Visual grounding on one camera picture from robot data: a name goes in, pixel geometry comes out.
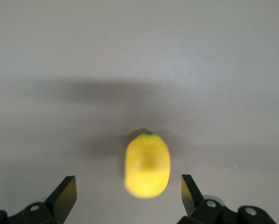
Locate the yellow lemon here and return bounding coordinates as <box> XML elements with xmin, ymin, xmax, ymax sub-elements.
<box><xmin>123</xmin><ymin>131</ymin><xmax>172</xmax><ymax>200</ymax></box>

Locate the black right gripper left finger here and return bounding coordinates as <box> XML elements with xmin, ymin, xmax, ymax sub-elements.
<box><xmin>0</xmin><ymin>175</ymin><xmax>77</xmax><ymax>224</ymax></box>

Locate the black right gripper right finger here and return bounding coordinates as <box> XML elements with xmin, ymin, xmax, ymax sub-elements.
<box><xmin>178</xmin><ymin>174</ymin><xmax>277</xmax><ymax>224</ymax></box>

